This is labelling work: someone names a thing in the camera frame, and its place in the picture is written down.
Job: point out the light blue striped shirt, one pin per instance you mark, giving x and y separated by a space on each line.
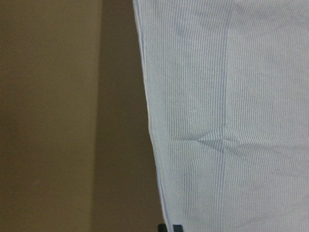
227 91

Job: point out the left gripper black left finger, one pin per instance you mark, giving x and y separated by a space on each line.
162 228

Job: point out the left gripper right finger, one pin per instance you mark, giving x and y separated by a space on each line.
177 228

